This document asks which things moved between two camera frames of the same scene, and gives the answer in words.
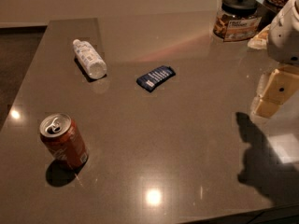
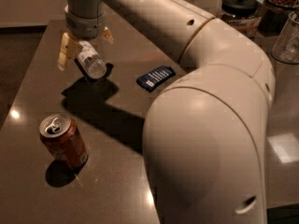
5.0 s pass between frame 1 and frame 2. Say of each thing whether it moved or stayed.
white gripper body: moved
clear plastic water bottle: stayed
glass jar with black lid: stayed
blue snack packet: stayed
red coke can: stayed
